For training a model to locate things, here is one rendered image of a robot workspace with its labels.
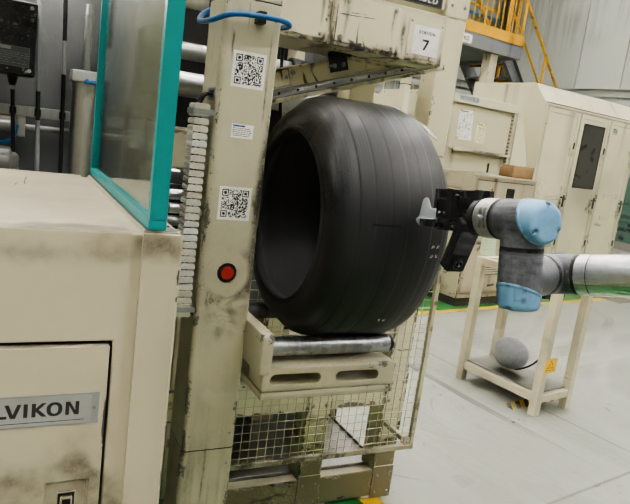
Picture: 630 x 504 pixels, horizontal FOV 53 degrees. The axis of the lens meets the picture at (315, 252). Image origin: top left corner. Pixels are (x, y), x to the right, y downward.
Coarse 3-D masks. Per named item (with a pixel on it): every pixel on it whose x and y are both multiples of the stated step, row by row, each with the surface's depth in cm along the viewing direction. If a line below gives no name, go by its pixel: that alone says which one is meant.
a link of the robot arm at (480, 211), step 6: (486, 198) 116; (492, 198) 115; (498, 198) 113; (504, 198) 113; (480, 204) 115; (486, 204) 113; (474, 210) 115; (480, 210) 114; (486, 210) 112; (474, 216) 115; (480, 216) 113; (474, 222) 115; (480, 222) 114; (474, 228) 116; (480, 228) 114; (486, 228) 113; (480, 234) 116; (486, 234) 114
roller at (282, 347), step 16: (288, 336) 148; (304, 336) 149; (320, 336) 151; (336, 336) 153; (352, 336) 154; (368, 336) 156; (384, 336) 158; (288, 352) 146; (304, 352) 148; (320, 352) 150; (336, 352) 152; (352, 352) 155
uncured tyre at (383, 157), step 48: (288, 144) 176; (336, 144) 136; (384, 144) 138; (432, 144) 146; (288, 192) 185; (336, 192) 133; (384, 192) 133; (432, 192) 139; (288, 240) 186; (336, 240) 133; (384, 240) 134; (432, 240) 139; (288, 288) 178; (336, 288) 136; (384, 288) 139
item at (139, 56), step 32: (128, 0) 87; (160, 0) 68; (128, 32) 86; (160, 32) 68; (128, 64) 85; (160, 64) 64; (96, 96) 111; (128, 96) 84; (160, 96) 64; (96, 128) 112; (128, 128) 83; (160, 128) 64; (96, 160) 112; (128, 160) 82; (160, 160) 65; (128, 192) 82; (160, 192) 66; (160, 224) 67
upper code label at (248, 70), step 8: (240, 56) 134; (248, 56) 134; (256, 56) 135; (264, 56) 136; (240, 64) 134; (248, 64) 135; (256, 64) 136; (264, 64) 136; (232, 72) 134; (240, 72) 134; (248, 72) 135; (256, 72) 136; (264, 72) 137; (232, 80) 134; (240, 80) 135; (248, 80) 136; (256, 80) 136; (248, 88) 136; (256, 88) 137
